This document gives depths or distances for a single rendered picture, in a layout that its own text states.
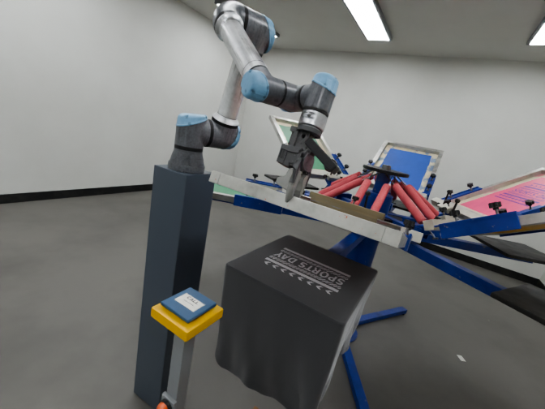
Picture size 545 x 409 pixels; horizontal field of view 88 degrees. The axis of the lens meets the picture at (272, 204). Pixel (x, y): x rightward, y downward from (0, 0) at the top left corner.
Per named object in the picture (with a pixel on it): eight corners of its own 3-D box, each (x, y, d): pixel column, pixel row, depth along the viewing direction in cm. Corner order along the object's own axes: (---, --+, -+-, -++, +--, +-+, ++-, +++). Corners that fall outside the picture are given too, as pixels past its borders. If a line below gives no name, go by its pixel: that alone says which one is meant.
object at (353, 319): (312, 431, 92) (346, 322, 82) (302, 424, 94) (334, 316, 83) (351, 351, 131) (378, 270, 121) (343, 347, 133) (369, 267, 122)
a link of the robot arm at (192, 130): (169, 141, 118) (173, 108, 115) (199, 145, 127) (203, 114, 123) (179, 146, 110) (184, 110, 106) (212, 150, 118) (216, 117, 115)
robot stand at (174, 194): (133, 392, 147) (153, 164, 116) (160, 369, 163) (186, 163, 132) (157, 412, 140) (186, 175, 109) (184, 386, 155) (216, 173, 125)
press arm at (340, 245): (296, 303, 101) (299, 289, 100) (281, 295, 104) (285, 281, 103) (371, 232, 207) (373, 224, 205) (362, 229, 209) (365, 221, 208)
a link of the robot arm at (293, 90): (268, 81, 86) (292, 76, 77) (295, 90, 93) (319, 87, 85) (264, 108, 87) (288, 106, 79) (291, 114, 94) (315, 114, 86)
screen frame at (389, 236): (397, 247, 64) (403, 232, 64) (208, 180, 91) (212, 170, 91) (405, 247, 134) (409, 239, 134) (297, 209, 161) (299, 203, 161)
